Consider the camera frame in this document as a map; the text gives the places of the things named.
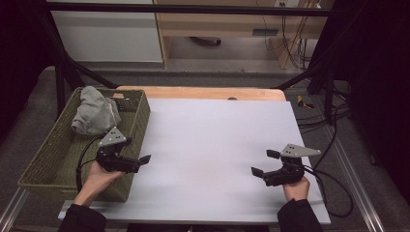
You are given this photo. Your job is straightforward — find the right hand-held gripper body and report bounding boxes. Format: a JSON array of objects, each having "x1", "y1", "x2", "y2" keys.
[{"x1": 262, "y1": 143, "x2": 322, "y2": 188}]

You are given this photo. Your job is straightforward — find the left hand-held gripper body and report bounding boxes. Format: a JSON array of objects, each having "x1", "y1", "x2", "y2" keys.
[{"x1": 95, "y1": 126, "x2": 141, "y2": 174}]

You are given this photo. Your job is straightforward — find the grey cloth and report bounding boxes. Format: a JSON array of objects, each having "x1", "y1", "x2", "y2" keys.
[{"x1": 71, "y1": 85, "x2": 123, "y2": 136}]

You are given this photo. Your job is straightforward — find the green woven basket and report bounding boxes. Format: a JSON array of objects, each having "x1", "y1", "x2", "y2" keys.
[{"x1": 17, "y1": 87, "x2": 152, "y2": 203}]

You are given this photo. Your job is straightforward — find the person's right hand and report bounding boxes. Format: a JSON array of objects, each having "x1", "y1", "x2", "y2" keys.
[{"x1": 282, "y1": 176, "x2": 311, "y2": 203}]

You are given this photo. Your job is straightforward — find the person's left hand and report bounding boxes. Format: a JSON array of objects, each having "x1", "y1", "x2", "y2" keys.
[{"x1": 74, "y1": 159, "x2": 126, "y2": 207}]

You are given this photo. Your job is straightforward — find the yellow and black object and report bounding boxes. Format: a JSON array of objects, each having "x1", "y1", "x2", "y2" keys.
[{"x1": 296, "y1": 95, "x2": 315, "y2": 110}]

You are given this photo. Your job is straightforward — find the wooden table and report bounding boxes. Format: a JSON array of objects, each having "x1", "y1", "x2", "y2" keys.
[{"x1": 116, "y1": 85, "x2": 287, "y2": 102}]

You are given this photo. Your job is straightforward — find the black metal stand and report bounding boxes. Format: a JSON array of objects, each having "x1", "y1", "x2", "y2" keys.
[
  {"x1": 273, "y1": 62, "x2": 343, "y2": 121},
  {"x1": 41, "y1": 0, "x2": 119, "y2": 114}
]

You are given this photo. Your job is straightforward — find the white cabinet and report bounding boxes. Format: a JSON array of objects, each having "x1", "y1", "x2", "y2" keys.
[{"x1": 49, "y1": 0, "x2": 163, "y2": 64}]

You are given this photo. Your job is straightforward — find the dark curtain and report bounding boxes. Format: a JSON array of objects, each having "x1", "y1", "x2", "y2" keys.
[
  {"x1": 317, "y1": 0, "x2": 410, "y2": 207},
  {"x1": 0, "y1": 0, "x2": 54, "y2": 143}
]

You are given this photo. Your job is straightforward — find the light wooden desk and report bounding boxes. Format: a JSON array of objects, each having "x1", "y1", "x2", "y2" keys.
[{"x1": 153, "y1": 0, "x2": 335, "y2": 71}]

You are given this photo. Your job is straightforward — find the black metal crossbar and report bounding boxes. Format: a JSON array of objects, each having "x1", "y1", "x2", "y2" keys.
[{"x1": 46, "y1": 1, "x2": 334, "y2": 17}]

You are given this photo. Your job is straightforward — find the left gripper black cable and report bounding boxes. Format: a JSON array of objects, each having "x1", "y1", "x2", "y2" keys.
[{"x1": 74, "y1": 134, "x2": 104, "y2": 193}]

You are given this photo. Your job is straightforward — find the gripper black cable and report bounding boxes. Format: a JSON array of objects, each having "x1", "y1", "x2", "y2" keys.
[
  {"x1": 303, "y1": 163, "x2": 355, "y2": 218},
  {"x1": 74, "y1": 134, "x2": 104, "y2": 193}
]

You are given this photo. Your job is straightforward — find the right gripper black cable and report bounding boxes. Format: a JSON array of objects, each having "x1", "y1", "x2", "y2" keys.
[{"x1": 303, "y1": 163, "x2": 355, "y2": 218}]

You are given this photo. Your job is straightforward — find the black floor cables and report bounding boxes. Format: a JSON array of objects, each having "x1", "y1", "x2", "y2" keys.
[{"x1": 296, "y1": 86, "x2": 353, "y2": 135}]

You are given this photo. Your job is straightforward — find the aluminium rail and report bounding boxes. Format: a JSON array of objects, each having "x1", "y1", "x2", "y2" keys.
[
  {"x1": 317, "y1": 105, "x2": 387, "y2": 232},
  {"x1": 0, "y1": 188, "x2": 31, "y2": 232}
]

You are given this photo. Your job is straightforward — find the hanging cable bundle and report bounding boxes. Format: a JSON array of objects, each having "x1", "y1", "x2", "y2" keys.
[{"x1": 262, "y1": 0, "x2": 316, "y2": 71}]

